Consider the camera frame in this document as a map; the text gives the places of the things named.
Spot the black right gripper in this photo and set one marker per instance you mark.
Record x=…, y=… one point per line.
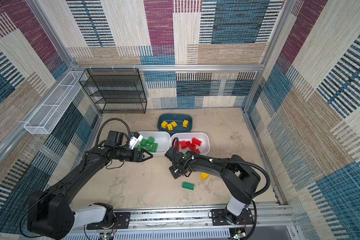
x=174, y=173

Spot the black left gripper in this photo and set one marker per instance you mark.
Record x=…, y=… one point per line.
x=139, y=158

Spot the long green lego brick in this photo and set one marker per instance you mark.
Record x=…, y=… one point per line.
x=154, y=147
x=188, y=186

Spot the long red lego brick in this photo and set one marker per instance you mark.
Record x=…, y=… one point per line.
x=177, y=145

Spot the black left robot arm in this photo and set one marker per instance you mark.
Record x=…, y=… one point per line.
x=49, y=213

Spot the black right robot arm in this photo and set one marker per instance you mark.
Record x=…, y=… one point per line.
x=244, y=180

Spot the white left plastic bin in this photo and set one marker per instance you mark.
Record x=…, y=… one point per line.
x=162, y=139

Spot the white plastic bin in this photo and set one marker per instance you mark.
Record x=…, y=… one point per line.
x=204, y=148
x=162, y=139

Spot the dark teal plastic bin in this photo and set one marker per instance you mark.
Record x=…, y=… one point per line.
x=178, y=118

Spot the white right plastic bin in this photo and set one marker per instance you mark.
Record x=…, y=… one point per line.
x=204, y=148

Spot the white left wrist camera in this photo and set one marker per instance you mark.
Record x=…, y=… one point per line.
x=135, y=138

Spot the black wire shelf rack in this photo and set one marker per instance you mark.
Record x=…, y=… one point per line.
x=115, y=90

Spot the white wire mesh basket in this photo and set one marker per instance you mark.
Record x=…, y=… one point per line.
x=47, y=116

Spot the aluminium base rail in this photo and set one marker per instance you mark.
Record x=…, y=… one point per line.
x=268, y=221

